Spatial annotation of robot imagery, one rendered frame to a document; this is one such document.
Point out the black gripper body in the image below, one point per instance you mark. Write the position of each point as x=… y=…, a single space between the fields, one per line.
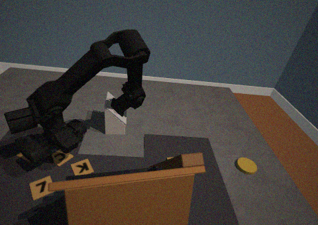
x=34 y=151

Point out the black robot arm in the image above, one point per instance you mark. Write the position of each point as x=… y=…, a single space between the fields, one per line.
x=48 y=102

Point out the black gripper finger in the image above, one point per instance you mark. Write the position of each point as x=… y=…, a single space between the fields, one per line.
x=49 y=156

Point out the yellow round flat disc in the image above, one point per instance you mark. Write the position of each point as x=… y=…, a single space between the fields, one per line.
x=246 y=165

